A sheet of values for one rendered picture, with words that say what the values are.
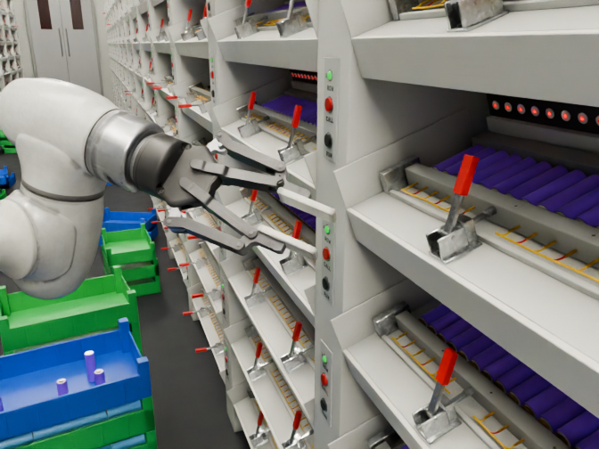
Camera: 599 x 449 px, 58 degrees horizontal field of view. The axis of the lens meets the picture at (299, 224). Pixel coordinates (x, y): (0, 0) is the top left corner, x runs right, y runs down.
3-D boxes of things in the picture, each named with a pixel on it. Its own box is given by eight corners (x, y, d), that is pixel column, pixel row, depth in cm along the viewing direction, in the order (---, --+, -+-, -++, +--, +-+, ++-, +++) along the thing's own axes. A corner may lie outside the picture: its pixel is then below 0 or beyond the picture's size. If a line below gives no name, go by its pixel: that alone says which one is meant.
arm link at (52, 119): (144, 100, 70) (127, 192, 74) (50, 62, 73) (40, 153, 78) (86, 105, 60) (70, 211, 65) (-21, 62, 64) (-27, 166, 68)
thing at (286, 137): (326, 218, 75) (292, 126, 69) (227, 145, 129) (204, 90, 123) (447, 158, 79) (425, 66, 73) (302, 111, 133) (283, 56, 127)
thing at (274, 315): (323, 445, 87) (294, 383, 81) (233, 292, 141) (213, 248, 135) (427, 384, 91) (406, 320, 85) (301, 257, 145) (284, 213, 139)
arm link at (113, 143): (108, 190, 70) (145, 207, 68) (72, 158, 61) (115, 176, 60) (143, 132, 72) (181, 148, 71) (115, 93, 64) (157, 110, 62)
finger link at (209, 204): (184, 174, 62) (176, 183, 62) (258, 229, 59) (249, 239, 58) (194, 187, 66) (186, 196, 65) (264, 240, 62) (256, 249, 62)
